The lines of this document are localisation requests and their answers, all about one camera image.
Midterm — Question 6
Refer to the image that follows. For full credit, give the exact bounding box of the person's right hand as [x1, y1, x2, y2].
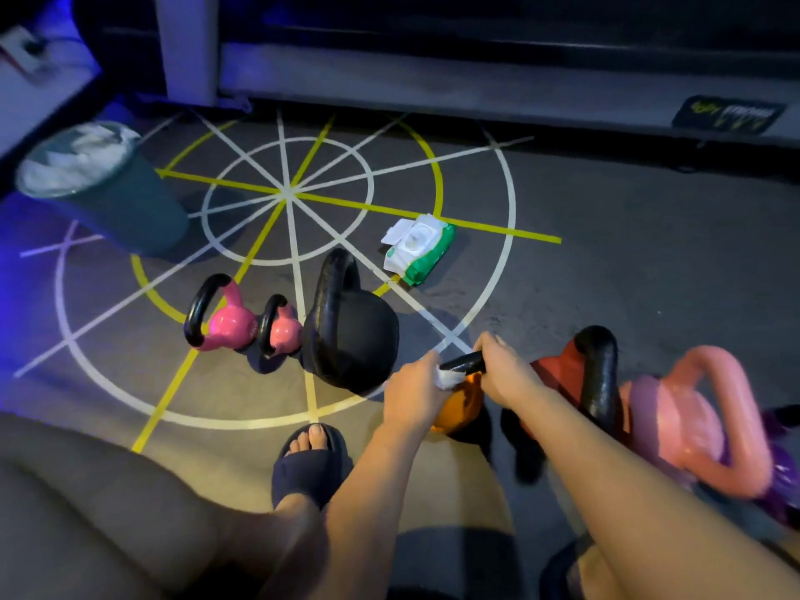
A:
[473, 331, 549, 412]

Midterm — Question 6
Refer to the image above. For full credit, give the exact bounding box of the person's left hand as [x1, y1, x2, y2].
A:
[382, 351, 454, 433]

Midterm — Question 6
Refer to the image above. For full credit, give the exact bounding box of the orange kettlebell with black handle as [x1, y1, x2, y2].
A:
[430, 351, 488, 437]

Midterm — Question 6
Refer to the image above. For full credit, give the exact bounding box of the person's left forearm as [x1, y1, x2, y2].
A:
[259, 418, 438, 600]

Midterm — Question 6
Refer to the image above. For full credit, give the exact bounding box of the person's right forearm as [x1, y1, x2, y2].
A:
[500, 384, 800, 600]

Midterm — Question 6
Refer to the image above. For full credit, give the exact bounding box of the large black kettlebell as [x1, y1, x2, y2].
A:
[301, 247, 401, 396]

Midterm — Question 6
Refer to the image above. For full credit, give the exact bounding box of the green and white wipes pack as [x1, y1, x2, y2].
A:
[380, 213, 456, 287]

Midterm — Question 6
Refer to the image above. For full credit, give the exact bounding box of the small pink kettlebell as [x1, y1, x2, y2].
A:
[256, 294, 305, 360]

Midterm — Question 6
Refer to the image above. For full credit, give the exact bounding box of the dark blue slipper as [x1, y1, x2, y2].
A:
[270, 423, 354, 510]

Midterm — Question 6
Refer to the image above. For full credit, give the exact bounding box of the light pink kettlebell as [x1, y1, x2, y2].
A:
[619, 345, 775, 499]

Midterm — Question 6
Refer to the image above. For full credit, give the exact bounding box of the grey raised platform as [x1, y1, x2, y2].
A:
[219, 42, 800, 150]

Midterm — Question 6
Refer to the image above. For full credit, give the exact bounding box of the purple kettlebell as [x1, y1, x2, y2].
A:
[719, 406, 800, 528]

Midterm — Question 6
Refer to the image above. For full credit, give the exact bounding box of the dark green trash bin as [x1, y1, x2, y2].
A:
[14, 120, 190, 257]

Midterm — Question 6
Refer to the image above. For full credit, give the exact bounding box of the person's left leg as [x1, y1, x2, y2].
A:
[0, 412, 329, 600]

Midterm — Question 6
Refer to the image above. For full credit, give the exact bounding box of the black sticker with yellow print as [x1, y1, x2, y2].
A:
[672, 95, 787, 135]

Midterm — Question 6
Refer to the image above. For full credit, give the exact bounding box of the white bin liner bag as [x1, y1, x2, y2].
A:
[15, 121, 143, 199]

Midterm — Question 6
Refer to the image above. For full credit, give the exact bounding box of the red kettlebell with black handle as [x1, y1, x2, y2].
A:
[500, 326, 625, 485]

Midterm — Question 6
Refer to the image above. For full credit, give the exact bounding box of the pink kettlebell with black handle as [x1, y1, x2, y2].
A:
[183, 273, 261, 353]

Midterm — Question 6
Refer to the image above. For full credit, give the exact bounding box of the white post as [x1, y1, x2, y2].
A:
[153, 0, 220, 108]

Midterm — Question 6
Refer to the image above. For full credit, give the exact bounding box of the white wall outlet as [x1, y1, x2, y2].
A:
[0, 25, 48, 75]

